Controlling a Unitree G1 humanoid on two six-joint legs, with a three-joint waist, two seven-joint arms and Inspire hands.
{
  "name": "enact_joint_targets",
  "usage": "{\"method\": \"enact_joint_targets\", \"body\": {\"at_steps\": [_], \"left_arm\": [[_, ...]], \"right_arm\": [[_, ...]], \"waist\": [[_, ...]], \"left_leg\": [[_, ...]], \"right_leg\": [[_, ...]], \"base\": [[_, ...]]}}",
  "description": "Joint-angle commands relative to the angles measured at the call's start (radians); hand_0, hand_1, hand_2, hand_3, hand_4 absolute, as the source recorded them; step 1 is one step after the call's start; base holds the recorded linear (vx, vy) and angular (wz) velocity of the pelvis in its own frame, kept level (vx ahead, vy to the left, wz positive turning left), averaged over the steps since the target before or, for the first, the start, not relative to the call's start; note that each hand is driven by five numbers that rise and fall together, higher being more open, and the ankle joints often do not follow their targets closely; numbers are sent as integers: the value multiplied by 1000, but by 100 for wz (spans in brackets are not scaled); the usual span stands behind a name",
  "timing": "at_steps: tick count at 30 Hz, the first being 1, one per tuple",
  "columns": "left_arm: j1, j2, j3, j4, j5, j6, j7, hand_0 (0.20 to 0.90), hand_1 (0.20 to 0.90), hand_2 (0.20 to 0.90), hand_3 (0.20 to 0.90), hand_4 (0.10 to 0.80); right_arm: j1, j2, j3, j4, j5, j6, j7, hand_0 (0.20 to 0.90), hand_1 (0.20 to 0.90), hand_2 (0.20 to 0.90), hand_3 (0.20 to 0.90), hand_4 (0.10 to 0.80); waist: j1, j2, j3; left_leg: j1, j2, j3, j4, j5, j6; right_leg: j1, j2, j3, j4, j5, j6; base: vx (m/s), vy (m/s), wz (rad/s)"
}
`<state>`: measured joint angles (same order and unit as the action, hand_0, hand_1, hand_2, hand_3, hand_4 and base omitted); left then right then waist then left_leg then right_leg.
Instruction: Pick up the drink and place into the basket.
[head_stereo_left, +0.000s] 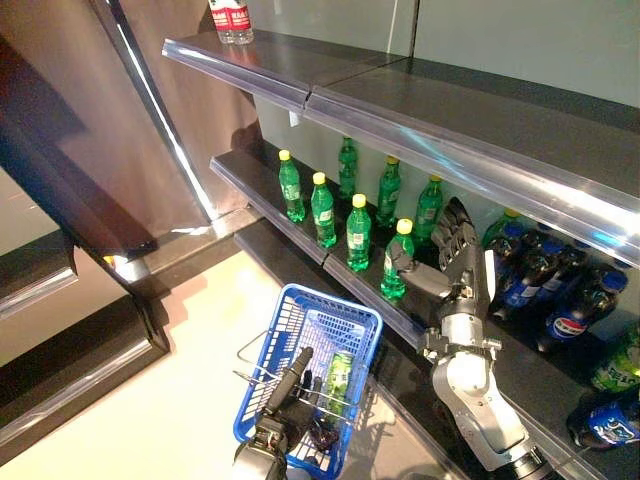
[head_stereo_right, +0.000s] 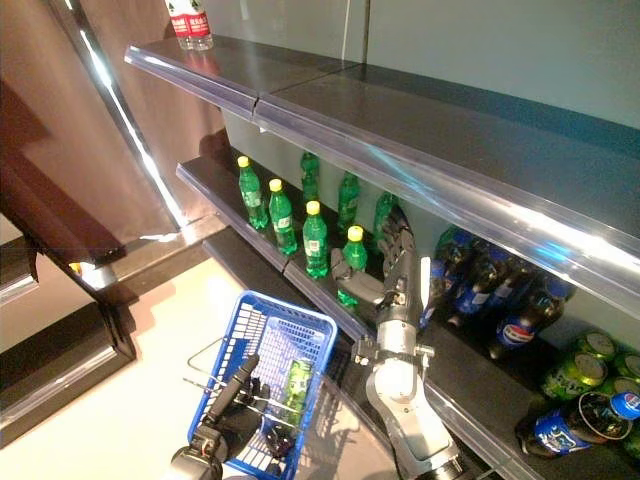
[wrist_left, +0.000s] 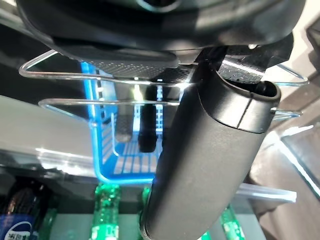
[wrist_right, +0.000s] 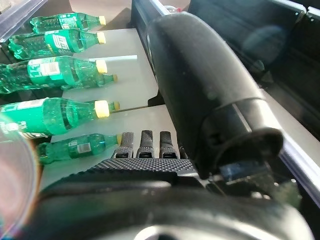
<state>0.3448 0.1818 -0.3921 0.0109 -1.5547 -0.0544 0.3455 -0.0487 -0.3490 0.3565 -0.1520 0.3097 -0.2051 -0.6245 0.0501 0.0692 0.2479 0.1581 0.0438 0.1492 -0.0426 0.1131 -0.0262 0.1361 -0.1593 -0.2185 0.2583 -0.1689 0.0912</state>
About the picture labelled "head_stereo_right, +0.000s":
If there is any green soda bottle yellow cap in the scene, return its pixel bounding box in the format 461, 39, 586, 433
302, 200, 330, 280
236, 155, 270, 231
335, 225, 369, 309
267, 178, 299, 256

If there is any metal wire basket handle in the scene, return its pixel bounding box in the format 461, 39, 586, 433
182, 375, 301, 431
187, 337, 311, 401

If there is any green soda can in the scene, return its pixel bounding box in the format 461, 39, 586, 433
574, 332, 619, 361
542, 352, 609, 401
612, 352, 640, 381
599, 377, 640, 400

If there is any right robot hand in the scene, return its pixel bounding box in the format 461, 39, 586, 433
329, 204, 421, 324

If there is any blue plastic shopping basket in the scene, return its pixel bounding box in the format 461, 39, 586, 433
187, 290, 340, 480

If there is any dark display shelf unit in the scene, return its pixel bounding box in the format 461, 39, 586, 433
0, 79, 139, 451

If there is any water bottle red label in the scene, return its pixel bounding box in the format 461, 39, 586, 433
167, 0, 194, 50
187, 0, 215, 51

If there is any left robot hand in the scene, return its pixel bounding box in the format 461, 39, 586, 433
199, 352, 275, 452

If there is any grey metal store shelf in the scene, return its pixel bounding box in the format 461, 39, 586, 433
175, 147, 640, 480

